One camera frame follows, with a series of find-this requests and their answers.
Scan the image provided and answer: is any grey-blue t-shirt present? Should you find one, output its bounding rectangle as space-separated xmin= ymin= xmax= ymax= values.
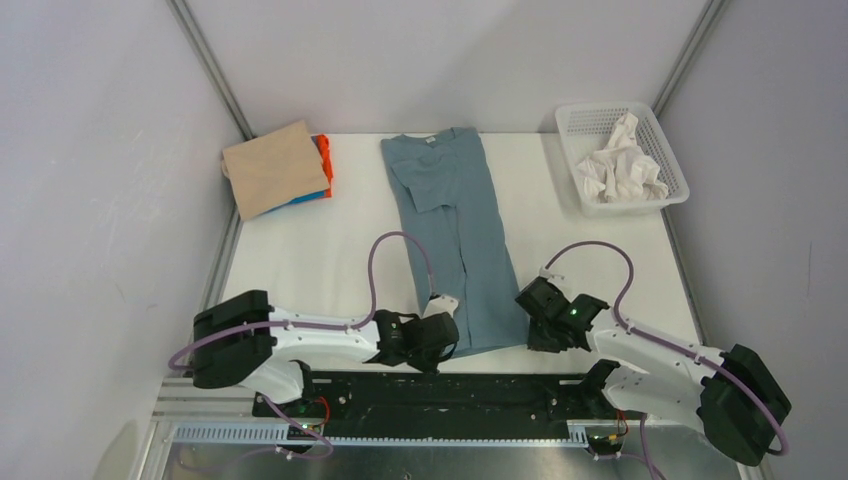
xmin=380 ymin=128 xmax=528 ymax=356

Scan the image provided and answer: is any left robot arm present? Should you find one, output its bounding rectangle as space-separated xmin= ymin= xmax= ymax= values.
xmin=190 ymin=290 xmax=459 ymax=416

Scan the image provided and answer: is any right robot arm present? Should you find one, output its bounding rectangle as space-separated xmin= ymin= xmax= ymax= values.
xmin=516 ymin=277 xmax=792 ymax=466

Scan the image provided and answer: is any crumpled white t-shirt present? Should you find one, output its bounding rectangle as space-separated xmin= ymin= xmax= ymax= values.
xmin=575 ymin=113 xmax=669 ymax=203

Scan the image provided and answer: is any folded blue t-shirt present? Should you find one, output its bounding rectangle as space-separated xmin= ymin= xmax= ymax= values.
xmin=268 ymin=189 xmax=332 ymax=213

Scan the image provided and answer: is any white plastic basket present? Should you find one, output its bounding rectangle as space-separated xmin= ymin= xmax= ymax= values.
xmin=555 ymin=101 xmax=690 ymax=217

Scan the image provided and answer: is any folded orange t-shirt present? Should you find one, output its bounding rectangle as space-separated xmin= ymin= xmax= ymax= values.
xmin=313 ymin=134 xmax=334 ymax=198

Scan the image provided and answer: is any folded tan t-shirt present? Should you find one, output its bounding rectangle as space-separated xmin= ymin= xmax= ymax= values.
xmin=222 ymin=120 xmax=331 ymax=221

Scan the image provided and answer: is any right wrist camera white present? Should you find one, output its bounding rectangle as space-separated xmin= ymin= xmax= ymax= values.
xmin=538 ymin=267 xmax=565 ymax=282

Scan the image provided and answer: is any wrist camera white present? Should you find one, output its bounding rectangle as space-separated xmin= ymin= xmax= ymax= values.
xmin=538 ymin=267 xmax=565 ymax=282
xmin=422 ymin=294 xmax=459 ymax=318

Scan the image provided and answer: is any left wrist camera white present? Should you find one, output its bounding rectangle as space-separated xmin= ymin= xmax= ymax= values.
xmin=422 ymin=294 xmax=459 ymax=318

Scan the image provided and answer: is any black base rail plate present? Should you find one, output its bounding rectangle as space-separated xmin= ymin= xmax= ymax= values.
xmin=280 ymin=364 xmax=617 ymax=441

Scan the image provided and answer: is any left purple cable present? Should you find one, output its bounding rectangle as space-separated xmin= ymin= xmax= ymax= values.
xmin=167 ymin=231 xmax=439 ymax=462

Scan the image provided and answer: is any purple cable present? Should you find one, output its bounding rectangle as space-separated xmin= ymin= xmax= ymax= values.
xmin=543 ymin=240 xmax=791 ymax=480
xmin=167 ymin=231 xmax=439 ymax=462

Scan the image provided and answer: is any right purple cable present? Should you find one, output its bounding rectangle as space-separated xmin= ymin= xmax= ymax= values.
xmin=543 ymin=240 xmax=791 ymax=480

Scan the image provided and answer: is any aluminium frame rail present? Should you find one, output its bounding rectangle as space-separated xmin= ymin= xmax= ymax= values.
xmin=132 ymin=377 xmax=773 ymax=480

